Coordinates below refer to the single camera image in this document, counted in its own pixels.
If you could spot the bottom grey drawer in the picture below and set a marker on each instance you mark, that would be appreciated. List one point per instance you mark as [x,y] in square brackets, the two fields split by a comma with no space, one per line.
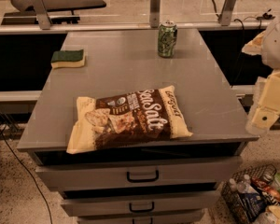
[180,217]

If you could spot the blue snack package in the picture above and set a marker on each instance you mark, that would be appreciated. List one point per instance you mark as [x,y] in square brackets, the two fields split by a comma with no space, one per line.
[253,204]

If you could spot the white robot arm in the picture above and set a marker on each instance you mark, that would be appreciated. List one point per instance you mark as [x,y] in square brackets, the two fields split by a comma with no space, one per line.
[267,45]

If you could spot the metal bracket post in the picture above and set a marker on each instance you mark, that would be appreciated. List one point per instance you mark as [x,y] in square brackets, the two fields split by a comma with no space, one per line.
[42,16]
[226,13]
[154,13]

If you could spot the grey drawer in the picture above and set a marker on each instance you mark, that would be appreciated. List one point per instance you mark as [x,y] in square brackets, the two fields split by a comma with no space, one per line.
[136,174]
[180,217]
[140,204]

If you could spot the middle grey drawer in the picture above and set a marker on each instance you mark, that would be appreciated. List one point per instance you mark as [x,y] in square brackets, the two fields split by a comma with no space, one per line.
[140,204]

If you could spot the middle metal bracket post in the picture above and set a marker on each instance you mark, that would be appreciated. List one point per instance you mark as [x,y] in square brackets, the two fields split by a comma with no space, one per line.
[154,13]

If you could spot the clear plastic water bottle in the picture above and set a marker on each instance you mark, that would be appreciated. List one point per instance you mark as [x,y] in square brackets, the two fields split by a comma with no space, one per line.
[244,185]

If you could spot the top grey drawer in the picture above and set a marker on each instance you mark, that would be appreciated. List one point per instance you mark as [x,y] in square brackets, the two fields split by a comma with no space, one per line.
[136,174]

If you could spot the green soda can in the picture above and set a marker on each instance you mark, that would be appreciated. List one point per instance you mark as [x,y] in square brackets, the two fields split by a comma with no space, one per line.
[167,37]

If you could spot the right metal bracket post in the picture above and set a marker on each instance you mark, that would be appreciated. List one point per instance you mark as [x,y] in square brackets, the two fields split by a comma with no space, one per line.
[226,13]

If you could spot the green and yellow sponge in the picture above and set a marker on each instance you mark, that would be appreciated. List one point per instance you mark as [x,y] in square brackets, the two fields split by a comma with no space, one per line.
[68,59]

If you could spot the grey drawer cabinet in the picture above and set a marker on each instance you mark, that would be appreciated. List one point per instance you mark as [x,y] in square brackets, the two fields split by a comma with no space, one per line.
[127,61]

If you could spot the brown sea salt chip bag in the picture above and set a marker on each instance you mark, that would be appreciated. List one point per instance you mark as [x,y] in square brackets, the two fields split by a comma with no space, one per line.
[127,119]

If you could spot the left metal bracket post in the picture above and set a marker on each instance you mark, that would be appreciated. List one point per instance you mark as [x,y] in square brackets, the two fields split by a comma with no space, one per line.
[42,16]

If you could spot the wire mesh basket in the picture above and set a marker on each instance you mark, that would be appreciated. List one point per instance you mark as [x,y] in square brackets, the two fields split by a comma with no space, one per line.
[231,195]

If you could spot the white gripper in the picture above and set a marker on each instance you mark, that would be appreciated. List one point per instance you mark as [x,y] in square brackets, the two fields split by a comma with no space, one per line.
[278,46]

